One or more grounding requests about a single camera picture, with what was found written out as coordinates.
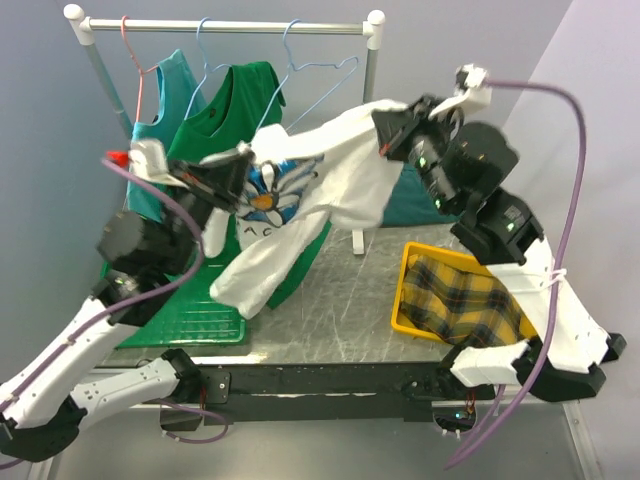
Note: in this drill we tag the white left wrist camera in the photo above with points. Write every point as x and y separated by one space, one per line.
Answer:
146 159

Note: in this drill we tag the yellow plastic tray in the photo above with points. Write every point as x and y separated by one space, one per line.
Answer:
464 262

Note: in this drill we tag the blue hanger holding green shirt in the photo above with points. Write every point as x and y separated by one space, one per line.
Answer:
207 68

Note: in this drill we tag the light blue t-shirt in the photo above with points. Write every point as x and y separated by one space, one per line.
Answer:
176 84

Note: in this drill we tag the pink wire hanger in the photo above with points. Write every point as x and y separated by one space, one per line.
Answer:
142 72

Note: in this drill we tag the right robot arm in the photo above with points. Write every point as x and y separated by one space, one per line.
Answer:
564 361

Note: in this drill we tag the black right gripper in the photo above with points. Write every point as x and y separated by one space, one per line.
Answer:
393 126

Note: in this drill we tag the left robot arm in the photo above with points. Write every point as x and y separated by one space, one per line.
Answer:
47 404

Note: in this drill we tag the yellow plaid cloth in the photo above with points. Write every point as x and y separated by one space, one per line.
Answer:
460 308

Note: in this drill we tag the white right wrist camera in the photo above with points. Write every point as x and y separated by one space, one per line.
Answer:
471 94

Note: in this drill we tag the white t-shirt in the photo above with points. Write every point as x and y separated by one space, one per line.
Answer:
297 186

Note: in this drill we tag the green t-shirt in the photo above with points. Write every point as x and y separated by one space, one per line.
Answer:
246 100

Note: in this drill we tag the white metal clothes rack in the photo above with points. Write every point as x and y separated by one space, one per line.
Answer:
85 27

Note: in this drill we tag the dark green shorts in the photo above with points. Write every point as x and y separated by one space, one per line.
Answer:
410 204

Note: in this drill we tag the blue wire hanger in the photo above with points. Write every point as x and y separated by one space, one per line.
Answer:
315 81

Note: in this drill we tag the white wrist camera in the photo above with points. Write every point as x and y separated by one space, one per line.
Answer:
471 94
146 159

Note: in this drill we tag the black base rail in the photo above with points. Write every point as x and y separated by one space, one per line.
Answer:
300 392

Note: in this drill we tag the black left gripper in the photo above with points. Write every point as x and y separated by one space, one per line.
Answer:
218 181

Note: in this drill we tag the green plastic tray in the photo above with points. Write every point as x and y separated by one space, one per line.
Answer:
191 318

